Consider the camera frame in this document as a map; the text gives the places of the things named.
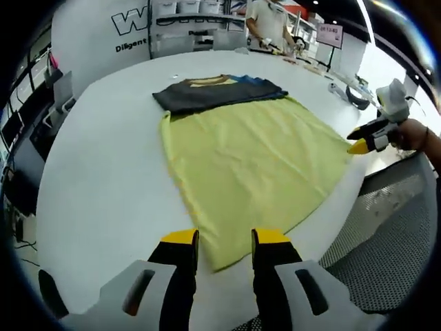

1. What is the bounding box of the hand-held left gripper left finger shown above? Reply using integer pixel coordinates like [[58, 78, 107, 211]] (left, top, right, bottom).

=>
[[99, 228, 200, 331]]

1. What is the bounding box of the person's right hand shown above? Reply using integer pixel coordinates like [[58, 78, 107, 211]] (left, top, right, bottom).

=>
[[389, 119, 430, 153]]

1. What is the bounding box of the white handheld controller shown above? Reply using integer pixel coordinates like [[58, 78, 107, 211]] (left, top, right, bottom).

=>
[[327, 82, 346, 99]]

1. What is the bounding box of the grey mesh office chair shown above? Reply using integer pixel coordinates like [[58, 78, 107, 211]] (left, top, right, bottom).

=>
[[316, 172, 440, 317]]

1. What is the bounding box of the pink timer screen on stand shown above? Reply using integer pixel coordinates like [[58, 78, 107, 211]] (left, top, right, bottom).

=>
[[316, 23, 344, 72]]

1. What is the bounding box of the yellow garment with dark sleeves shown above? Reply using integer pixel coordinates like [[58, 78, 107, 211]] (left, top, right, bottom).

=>
[[152, 74, 354, 273]]

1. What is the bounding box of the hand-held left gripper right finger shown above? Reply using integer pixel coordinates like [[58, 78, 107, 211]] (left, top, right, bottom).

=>
[[250, 228, 352, 331]]

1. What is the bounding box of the grey metal shelving unit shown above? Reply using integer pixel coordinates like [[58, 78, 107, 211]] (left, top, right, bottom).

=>
[[149, 0, 249, 60]]

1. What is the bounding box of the grey box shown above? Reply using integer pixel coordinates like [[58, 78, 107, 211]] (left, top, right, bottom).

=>
[[154, 34, 196, 58], [213, 29, 247, 51]]

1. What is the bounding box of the black curved head strap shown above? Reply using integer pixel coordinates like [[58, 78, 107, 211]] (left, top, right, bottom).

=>
[[345, 85, 369, 111]]

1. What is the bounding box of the black chair armrest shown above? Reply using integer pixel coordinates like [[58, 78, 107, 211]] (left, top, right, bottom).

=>
[[37, 268, 70, 320]]

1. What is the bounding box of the white framed monitor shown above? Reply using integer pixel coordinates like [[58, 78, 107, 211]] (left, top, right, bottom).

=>
[[1, 112, 25, 148]]

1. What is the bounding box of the white frame chair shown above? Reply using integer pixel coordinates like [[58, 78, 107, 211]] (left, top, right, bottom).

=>
[[43, 70, 77, 117]]

